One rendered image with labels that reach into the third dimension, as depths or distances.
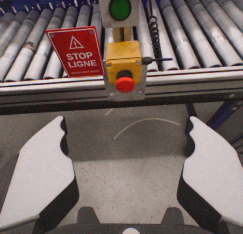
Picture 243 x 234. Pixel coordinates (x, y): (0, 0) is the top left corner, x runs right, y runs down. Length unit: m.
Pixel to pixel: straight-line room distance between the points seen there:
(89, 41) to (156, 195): 0.94
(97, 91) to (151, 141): 0.76
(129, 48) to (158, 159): 0.89
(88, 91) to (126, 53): 0.20
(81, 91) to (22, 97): 0.19
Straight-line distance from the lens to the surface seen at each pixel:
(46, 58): 0.64
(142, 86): 0.45
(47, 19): 0.90
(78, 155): 1.18
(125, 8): 0.29
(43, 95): 0.54
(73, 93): 0.50
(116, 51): 0.33
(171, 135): 1.20
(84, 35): 0.35
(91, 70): 0.40
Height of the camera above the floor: 1.06
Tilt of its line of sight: 57 degrees down
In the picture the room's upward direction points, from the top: 7 degrees counter-clockwise
